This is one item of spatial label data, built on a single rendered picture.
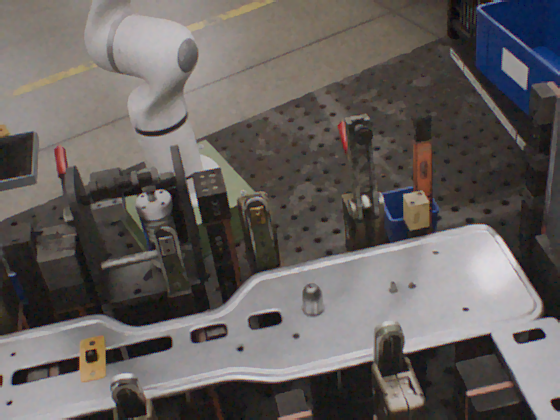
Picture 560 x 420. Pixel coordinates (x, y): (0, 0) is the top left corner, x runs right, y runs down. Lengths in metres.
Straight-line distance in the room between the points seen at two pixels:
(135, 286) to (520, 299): 0.62
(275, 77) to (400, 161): 1.84
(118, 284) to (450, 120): 1.07
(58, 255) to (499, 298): 0.68
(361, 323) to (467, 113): 1.07
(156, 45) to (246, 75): 2.29
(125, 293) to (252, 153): 0.81
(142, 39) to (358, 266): 0.61
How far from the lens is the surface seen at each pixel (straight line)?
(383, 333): 1.10
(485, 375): 1.23
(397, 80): 2.38
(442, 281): 1.33
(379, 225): 1.40
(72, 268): 1.39
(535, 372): 1.22
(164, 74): 1.62
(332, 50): 4.00
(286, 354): 1.24
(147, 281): 1.45
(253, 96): 3.72
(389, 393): 1.13
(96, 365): 1.29
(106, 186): 1.32
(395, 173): 2.03
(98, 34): 1.69
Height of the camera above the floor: 1.93
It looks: 39 degrees down
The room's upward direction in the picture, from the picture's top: 9 degrees counter-clockwise
